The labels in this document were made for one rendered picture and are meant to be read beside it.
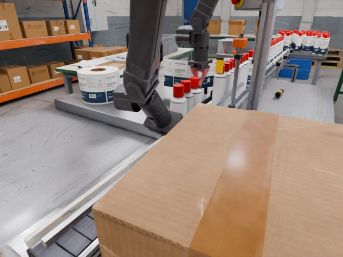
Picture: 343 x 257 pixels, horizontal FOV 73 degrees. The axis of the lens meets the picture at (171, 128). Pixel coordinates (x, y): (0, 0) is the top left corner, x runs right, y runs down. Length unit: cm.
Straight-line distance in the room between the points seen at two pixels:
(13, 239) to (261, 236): 56
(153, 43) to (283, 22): 807
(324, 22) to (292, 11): 91
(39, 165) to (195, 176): 69
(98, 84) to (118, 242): 97
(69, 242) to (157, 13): 45
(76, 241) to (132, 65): 36
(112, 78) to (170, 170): 94
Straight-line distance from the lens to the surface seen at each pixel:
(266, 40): 97
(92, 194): 57
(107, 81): 116
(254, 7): 100
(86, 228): 55
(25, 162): 92
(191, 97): 74
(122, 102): 61
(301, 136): 37
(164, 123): 62
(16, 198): 77
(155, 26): 43
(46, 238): 44
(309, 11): 842
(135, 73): 50
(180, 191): 23
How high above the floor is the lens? 127
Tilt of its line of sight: 26 degrees down
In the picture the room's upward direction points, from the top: straight up
